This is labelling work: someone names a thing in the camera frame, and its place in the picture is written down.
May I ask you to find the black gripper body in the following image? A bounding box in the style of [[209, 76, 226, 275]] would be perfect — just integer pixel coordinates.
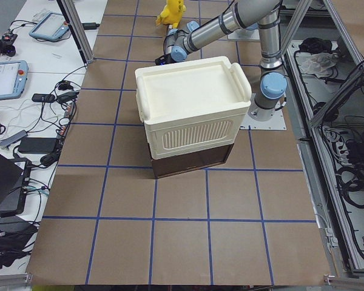
[[155, 54, 175, 65]]

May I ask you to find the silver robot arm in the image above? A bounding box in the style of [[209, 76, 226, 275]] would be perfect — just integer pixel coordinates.
[[155, 1, 288, 122]]

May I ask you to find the yellow dinosaur plush toy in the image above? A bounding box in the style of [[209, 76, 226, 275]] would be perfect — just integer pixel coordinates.
[[155, 0, 186, 28]]

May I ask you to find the far blue teach pendant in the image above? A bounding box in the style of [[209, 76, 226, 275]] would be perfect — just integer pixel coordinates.
[[29, 12, 69, 42]]

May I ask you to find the blue teach pendant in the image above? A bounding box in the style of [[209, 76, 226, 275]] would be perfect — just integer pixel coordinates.
[[0, 60, 29, 100], [29, 12, 69, 42]]

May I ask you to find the near blue teach pendant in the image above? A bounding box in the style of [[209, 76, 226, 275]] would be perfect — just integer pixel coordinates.
[[0, 60, 29, 100]]

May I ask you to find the black power adapter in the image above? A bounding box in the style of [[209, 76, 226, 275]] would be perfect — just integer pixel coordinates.
[[18, 137, 56, 154]]

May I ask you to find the black laptop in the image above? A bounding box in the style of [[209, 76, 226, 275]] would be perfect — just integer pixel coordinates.
[[0, 154, 31, 217]]

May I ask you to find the aluminium frame post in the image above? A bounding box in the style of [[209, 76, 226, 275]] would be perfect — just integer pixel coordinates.
[[56, 0, 94, 65]]

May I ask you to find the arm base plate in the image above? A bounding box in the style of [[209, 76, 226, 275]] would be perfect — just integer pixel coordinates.
[[240, 106, 287, 131]]

